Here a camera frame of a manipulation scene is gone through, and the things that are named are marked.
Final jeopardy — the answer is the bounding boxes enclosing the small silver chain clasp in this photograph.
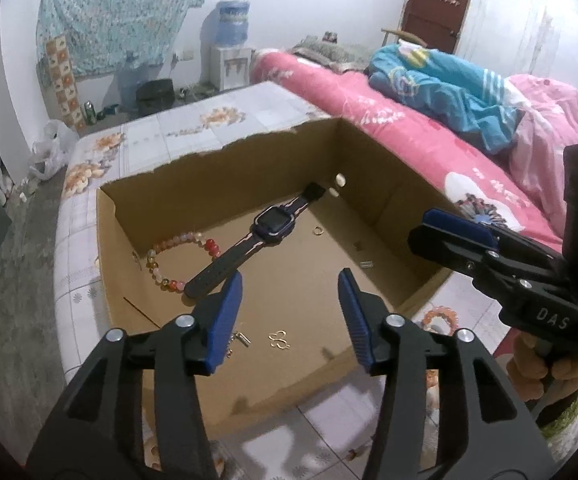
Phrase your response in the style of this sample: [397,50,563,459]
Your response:
[226,331,251,358]

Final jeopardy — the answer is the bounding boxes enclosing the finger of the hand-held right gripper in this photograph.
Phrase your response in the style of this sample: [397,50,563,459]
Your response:
[421,208,565,268]
[408,226,555,306]

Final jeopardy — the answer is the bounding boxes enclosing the light pink quilt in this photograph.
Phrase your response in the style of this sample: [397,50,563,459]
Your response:
[506,74,578,226]

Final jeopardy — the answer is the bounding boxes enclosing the floral tablecloth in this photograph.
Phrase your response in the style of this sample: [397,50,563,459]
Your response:
[54,81,520,480]

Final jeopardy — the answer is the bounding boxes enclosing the brown wooden door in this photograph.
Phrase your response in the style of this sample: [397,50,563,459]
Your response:
[400,0,477,56]

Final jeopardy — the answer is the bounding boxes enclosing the coral bead bracelet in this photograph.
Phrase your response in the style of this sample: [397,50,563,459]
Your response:
[421,307,457,333]

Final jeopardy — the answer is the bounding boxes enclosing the black smartwatch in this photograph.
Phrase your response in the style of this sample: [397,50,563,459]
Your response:
[184,182,326,303]

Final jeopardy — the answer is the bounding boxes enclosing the person's right hand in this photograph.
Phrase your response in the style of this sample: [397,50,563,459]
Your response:
[508,334,578,401]

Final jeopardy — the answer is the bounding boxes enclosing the wooden chair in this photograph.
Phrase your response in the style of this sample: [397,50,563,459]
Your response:
[381,27,427,50]

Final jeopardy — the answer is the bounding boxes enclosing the green fuzzy cloth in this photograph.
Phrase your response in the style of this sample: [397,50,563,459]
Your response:
[536,375,578,443]

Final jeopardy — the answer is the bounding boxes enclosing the blue cartoon blanket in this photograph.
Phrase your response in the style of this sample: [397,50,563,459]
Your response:
[366,44,525,155]

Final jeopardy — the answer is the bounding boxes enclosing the teal floral hanging cloth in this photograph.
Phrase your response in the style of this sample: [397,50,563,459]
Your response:
[36,0,207,78]

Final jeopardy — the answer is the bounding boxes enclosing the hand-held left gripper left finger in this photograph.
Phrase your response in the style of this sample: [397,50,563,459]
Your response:
[26,271,244,480]

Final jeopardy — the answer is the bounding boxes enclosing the grey patterned pillow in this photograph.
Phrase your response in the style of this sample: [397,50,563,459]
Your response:
[289,35,385,73]

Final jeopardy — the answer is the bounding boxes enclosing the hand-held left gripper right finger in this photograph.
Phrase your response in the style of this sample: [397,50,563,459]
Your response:
[337,268,557,480]

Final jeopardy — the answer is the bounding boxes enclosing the hot pink floral blanket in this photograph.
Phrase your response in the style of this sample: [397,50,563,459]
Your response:
[250,49,567,246]

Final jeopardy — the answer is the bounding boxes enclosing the multicolour bead bracelet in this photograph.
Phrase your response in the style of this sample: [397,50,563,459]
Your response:
[146,231,222,293]

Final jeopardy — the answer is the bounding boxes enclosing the white plastic bag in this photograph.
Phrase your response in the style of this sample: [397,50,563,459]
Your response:
[30,120,77,181]

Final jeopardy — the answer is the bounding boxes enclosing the white water dispenser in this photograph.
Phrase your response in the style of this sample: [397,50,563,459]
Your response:
[209,45,255,92]

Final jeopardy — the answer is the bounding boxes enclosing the brown cardboard box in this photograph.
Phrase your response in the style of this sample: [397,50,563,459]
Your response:
[96,116,452,433]

